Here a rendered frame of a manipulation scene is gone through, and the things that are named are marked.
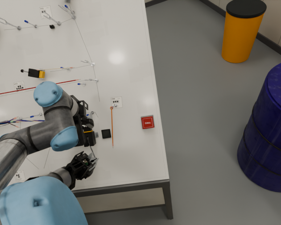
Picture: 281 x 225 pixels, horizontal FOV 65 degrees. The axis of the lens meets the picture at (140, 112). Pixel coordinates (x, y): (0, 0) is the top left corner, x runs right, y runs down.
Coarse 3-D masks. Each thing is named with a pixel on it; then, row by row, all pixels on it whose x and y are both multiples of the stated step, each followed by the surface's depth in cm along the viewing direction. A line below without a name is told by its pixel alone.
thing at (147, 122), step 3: (144, 117) 95; (147, 117) 95; (150, 117) 95; (141, 120) 96; (144, 120) 95; (147, 120) 95; (150, 120) 95; (144, 123) 96; (147, 123) 96; (150, 123) 95; (144, 126) 96; (147, 126) 96; (150, 126) 96; (153, 126) 96
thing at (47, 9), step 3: (45, 6) 95; (48, 6) 95; (42, 9) 95; (45, 9) 95; (48, 9) 95; (42, 12) 95; (48, 12) 95; (51, 12) 95; (42, 15) 95; (45, 15) 95; (51, 15) 95; (42, 18) 96
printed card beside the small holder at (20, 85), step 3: (21, 81) 100; (15, 84) 100; (18, 84) 100; (21, 84) 100; (24, 84) 100; (15, 87) 100; (18, 87) 100; (21, 87) 100; (24, 87) 100; (15, 90) 100; (24, 90) 100
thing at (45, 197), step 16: (48, 176) 27; (0, 192) 25; (16, 192) 24; (32, 192) 23; (48, 192) 24; (64, 192) 28; (0, 208) 22; (16, 208) 22; (32, 208) 22; (48, 208) 22; (64, 208) 26; (80, 208) 30; (0, 224) 21; (16, 224) 21; (32, 224) 21; (48, 224) 21; (64, 224) 24; (80, 224) 28
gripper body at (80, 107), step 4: (72, 96) 77; (76, 100) 80; (80, 100) 82; (80, 104) 84; (84, 104) 83; (80, 108) 81; (84, 108) 82; (76, 112) 74; (80, 112) 81; (84, 112) 81; (80, 116) 81; (84, 116) 82; (84, 120) 81; (84, 124) 84
